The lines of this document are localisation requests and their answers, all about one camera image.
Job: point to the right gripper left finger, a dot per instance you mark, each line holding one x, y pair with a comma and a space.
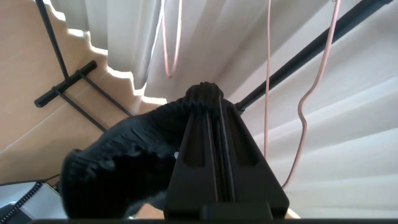
192, 180

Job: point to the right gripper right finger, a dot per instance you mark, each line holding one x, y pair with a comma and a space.
255, 180

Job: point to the black shorts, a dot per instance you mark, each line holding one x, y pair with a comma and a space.
124, 161

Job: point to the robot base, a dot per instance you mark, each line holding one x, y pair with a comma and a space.
31, 202

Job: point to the black clothes rack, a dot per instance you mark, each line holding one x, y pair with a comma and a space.
311, 49

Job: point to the beige curtain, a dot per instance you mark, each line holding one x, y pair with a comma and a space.
357, 124

